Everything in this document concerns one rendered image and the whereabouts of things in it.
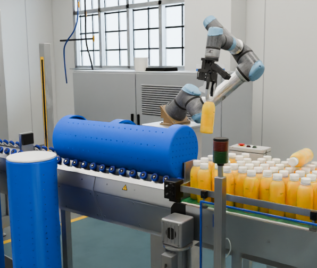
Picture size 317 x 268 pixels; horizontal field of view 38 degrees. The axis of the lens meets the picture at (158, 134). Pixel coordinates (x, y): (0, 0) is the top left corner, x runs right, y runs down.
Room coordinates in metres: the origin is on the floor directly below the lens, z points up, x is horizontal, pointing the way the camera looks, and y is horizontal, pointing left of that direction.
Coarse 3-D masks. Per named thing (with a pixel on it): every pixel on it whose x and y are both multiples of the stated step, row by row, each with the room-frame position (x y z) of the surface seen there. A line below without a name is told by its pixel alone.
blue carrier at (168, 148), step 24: (72, 120) 2.74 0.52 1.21; (120, 120) 2.58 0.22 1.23; (72, 144) 2.64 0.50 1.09; (96, 144) 2.53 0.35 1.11; (120, 144) 2.42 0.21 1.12; (144, 144) 2.33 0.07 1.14; (168, 144) 2.25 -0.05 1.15; (192, 144) 2.40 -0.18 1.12; (120, 168) 2.51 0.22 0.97; (144, 168) 2.36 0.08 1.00; (168, 168) 2.25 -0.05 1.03
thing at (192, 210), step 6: (174, 204) 2.10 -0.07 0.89; (180, 204) 2.08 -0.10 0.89; (186, 204) 2.07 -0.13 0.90; (192, 204) 2.07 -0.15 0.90; (174, 210) 2.10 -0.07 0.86; (180, 210) 2.08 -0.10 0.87; (186, 210) 2.06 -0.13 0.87; (192, 210) 2.04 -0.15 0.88; (198, 210) 2.02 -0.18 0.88; (198, 216) 2.02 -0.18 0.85; (198, 222) 2.02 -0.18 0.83; (198, 228) 2.02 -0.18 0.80; (198, 234) 2.02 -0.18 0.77; (198, 240) 2.02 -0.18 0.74; (198, 246) 2.05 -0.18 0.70
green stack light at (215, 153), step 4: (216, 152) 1.78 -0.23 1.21; (220, 152) 1.78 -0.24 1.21; (224, 152) 1.78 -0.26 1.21; (228, 152) 1.80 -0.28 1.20; (216, 156) 1.78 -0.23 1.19; (220, 156) 1.78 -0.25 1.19; (224, 156) 1.78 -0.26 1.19; (228, 156) 1.80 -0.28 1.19; (216, 160) 1.78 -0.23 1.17; (220, 160) 1.78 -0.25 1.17; (224, 160) 1.78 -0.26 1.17; (228, 160) 1.80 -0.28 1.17
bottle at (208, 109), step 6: (210, 102) 2.30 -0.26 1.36; (204, 108) 2.30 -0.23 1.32; (210, 108) 2.29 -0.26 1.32; (204, 114) 2.29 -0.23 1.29; (210, 114) 2.29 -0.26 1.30; (204, 120) 2.29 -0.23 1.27; (210, 120) 2.29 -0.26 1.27; (204, 126) 2.29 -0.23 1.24; (210, 126) 2.29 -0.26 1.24; (204, 132) 2.28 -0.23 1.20; (210, 132) 2.28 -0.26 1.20
